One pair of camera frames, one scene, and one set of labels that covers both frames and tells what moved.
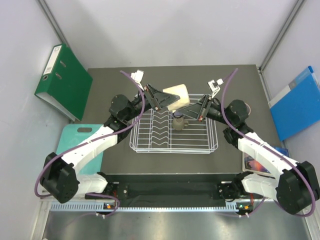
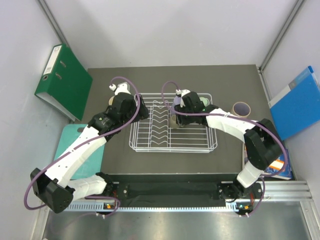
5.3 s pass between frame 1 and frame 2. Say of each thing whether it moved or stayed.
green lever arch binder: stayed
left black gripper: moved
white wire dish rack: stayed
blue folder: stayed
